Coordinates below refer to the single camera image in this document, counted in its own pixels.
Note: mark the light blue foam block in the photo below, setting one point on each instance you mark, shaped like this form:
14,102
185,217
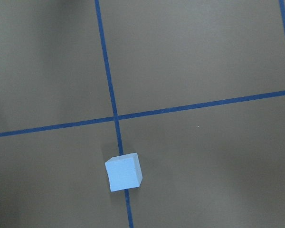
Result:
124,172

